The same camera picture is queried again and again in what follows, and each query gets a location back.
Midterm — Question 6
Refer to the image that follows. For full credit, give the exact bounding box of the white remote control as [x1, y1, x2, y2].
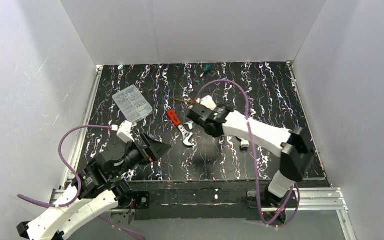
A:
[198, 95, 217, 111]

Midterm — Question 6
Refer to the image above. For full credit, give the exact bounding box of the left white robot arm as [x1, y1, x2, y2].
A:
[16, 133, 172, 240]

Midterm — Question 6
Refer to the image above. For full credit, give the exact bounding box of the small silver wrench piece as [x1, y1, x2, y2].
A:
[185, 121, 194, 130]

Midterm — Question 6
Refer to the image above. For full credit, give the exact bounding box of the yellow tape measure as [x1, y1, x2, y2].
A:
[172, 98, 197, 104]

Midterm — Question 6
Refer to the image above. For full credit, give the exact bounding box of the clear plastic screw box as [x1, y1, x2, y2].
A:
[112, 85, 153, 124]

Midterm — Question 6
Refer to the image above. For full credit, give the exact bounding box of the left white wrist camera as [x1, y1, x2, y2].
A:
[110, 120, 136, 144]

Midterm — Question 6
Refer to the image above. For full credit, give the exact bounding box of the red handled adjustable wrench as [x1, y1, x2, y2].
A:
[165, 106, 193, 147]

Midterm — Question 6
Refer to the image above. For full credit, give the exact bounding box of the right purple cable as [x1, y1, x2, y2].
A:
[195, 79, 301, 229]

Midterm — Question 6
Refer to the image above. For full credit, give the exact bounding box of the green handled screwdriver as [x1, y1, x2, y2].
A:
[200, 63, 212, 78]

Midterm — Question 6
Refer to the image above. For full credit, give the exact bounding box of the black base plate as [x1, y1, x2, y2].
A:
[99, 180, 332, 222]

